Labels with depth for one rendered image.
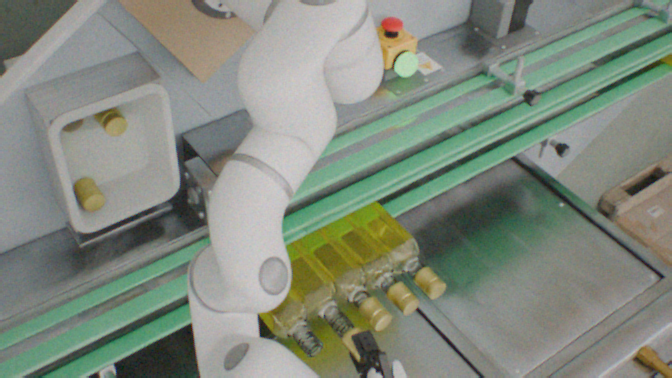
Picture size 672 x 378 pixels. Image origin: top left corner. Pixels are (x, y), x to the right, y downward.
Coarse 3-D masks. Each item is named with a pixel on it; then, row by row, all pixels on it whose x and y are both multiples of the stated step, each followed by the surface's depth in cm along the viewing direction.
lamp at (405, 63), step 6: (402, 54) 137; (408, 54) 137; (396, 60) 137; (402, 60) 137; (408, 60) 136; (414, 60) 137; (396, 66) 137; (402, 66) 137; (408, 66) 137; (414, 66) 138; (396, 72) 139; (402, 72) 137; (408, 72) 138
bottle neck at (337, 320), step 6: (330, 306) 121; (336, 306) 121; (324, 312) 121; (330, 312) 120; (336, 312) 120; (342, 312) 120; (324, 318) 121; (330, 318) 120; (336, 318) 119; (342, 318) 119; (330, 324) 120; (336, 324) 119; (342, 324) 119; (348, 324) 118; (336, 330) 119; (342, 330) 118; (348, 330) 120; (342, 336) 120
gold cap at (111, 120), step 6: (114, 108) 112; (96, 114) 111; (102, 114) 110; (108, 114) 110; (114, 114) 110; (120, 114) 111; (96, 120) 112; (102, 120) 110; (108, 120) 109; (114, 120) 110; (120, 120) 110; (102, 126) 110; (108, 126) 110; (114, 126) 110; (120, 126) 111; (126, 126) 112; (108, 132) 110; (114, 132) 111; (120, 132) 112
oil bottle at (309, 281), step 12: (288, 252) 126; (300, 252) 127; (300, 264) 125; (312, 264) 125; (300, 276) 123; (312, 276) 123; (324, 276) 123; (300, 288) 121; (312, 288) 121; (324, 288) 122; (312, 300) 120; (324, 300) 121; (336, 300) 122; (312, 312) 121
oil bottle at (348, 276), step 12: (324, 228) 131; (300, 240) 129; (312, 240) 129; (324, 240) 129; (312, 252) 127; (324, 252) 127; (336, 252) 127; (348, 252) 128; (324, 264) 125; (336, 264) 125; (348, 264) 125; (336, 276) 124; (348, 276) 124; (360, 276) 124; (336, 288) 124; (348, 288) 123; (360, 288) 124; (348, 300) 125
